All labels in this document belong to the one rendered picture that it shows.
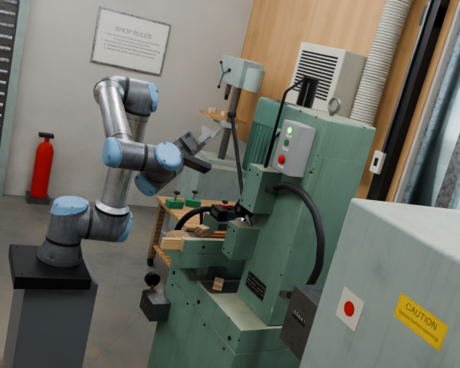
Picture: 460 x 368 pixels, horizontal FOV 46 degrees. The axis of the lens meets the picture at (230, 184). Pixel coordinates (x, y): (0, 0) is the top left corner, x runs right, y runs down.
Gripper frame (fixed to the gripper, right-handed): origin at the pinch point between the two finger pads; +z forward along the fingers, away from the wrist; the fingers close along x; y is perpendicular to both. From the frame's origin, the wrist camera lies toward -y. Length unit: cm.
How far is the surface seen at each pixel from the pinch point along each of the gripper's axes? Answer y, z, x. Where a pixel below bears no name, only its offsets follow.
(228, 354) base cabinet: -59, -50, 5
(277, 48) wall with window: 24, 236, 142
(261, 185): -22.8, -14.6, -21.6
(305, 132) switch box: -17.4, -6.2, -43.8
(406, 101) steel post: -55, 146, 20
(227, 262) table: -40.8, -18.1, 19.5
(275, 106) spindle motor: -6.2, 14.4, -21.5
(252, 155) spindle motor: -14.8, 4.9, -5.6
